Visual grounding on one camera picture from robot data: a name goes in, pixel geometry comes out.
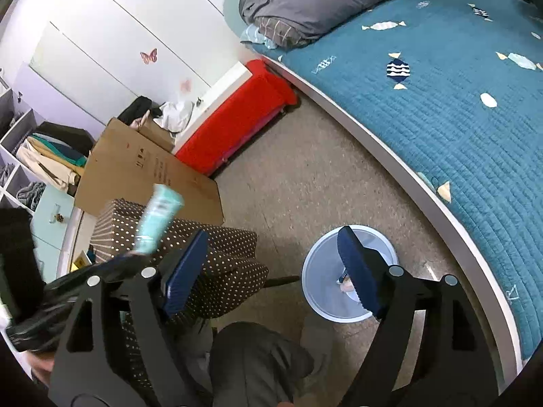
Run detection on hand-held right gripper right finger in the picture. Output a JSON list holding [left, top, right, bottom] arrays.
[[337, 226, 505, 407]]

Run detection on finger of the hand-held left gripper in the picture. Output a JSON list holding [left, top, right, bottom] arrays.
[[95, 250, 147, 283]]

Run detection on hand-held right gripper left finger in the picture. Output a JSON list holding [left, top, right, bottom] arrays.
[[48, 229, 213, 407]]

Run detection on round white waste bin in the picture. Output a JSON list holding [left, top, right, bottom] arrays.
[[302, 225, 399, 322]]

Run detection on teal squeeze tube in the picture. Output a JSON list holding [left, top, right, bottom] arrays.
[[135, 183, 185, 255]]

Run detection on brown polka dot table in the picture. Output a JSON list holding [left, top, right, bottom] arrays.
[[94, 198, 270, 395]]

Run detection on large cardboard box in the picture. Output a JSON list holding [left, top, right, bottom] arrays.
[[74, 117, 225, 226]]

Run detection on grey blue folded clothes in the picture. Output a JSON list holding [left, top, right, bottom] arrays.
[[16, 181, 46, 210]]

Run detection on person's grey trouser leg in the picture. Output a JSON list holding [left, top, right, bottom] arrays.
[[170, 321, 336, 407]]

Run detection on stack of folded clothes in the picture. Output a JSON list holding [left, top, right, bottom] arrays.
[[15, 133, 90, 193]]

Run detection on small cardboard box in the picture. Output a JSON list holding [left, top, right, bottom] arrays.
[[138, 112, 174, 153]]

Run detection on black folded cloth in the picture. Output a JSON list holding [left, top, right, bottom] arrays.
[[38, 121, 96, 157]]

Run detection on black clothing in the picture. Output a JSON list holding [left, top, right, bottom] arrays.
[[117, 97, 164, 123]]

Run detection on red storage bench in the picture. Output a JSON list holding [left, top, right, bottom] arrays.
[[175, 59, 300, 176]]

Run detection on teal quilted blanket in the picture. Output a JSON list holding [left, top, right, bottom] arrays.
[[238, 0, 543, 363]]

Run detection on white shelf unit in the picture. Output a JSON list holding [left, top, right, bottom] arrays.
[[0, 80, 98, 217]]

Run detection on white wooden board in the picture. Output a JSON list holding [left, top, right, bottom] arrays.
[[174, 61, 254, 147]]

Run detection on white wardrobe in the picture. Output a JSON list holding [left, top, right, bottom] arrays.
[[0, 0, 251, 136]]

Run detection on light blue cloth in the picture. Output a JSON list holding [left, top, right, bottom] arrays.
[[240, 25, 276, 49]]

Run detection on plaid pillow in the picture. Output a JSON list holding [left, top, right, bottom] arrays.
[[255, 16, 310, 48]]

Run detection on white bed frame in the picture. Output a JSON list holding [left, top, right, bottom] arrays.
[[223, 0, 524, 386]]

